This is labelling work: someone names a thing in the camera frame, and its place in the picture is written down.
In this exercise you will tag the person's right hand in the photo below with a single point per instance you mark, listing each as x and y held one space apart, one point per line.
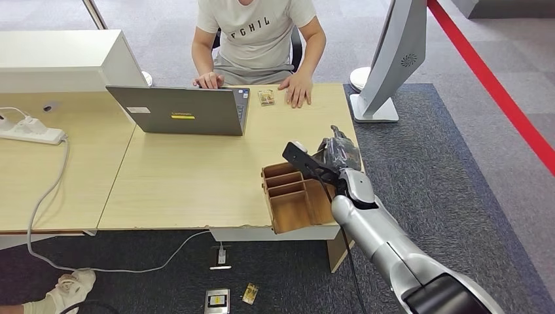
208 81

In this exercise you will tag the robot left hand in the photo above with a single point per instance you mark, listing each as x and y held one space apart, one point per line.
342 154

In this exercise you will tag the person's left hand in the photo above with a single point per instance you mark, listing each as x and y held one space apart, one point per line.
298 89

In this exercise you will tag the wooden organizer box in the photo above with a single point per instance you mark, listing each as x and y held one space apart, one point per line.
290 212

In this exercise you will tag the person's left forearm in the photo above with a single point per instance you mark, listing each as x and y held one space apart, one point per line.
313 52

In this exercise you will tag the person's right forearm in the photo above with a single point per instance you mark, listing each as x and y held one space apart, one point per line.
201 58

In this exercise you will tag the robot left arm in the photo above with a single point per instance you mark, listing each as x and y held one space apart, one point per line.
390 242

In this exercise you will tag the person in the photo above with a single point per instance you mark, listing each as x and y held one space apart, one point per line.
256 39

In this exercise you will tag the small golden card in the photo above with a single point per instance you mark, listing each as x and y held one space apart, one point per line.
249 294

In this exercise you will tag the clear plastic wrap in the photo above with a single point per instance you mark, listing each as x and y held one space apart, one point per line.
345 155

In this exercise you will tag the grey laptop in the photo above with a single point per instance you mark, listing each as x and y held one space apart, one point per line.
182 112

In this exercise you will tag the wooden desk leg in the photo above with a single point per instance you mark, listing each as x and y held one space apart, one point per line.
336 255

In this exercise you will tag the grey standing display kiosk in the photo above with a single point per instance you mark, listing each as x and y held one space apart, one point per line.
394 52

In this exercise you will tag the white desk crossbeam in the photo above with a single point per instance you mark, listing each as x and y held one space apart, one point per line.
243 234

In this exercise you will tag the white floor plug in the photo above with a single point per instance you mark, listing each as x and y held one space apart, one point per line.
221 256

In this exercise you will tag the red barrier belt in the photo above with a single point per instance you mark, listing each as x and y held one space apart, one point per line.
498 95

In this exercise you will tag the black floor socket plate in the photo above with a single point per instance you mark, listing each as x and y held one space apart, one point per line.
213 260

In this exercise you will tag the white power strip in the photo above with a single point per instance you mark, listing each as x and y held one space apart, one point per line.
34 134

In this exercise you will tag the white power plug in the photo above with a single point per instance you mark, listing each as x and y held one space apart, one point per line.
30 123

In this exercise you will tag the silver floor box yellow label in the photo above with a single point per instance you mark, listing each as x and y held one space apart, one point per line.
217 301

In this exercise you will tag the grey bench base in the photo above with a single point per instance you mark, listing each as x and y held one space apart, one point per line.
498 8

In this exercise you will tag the white sneaker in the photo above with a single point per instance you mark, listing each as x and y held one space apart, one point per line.
71 284

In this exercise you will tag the black camera bracket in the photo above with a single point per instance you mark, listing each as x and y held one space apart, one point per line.
303 162

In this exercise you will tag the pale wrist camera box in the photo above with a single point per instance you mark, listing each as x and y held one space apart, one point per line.
299 146

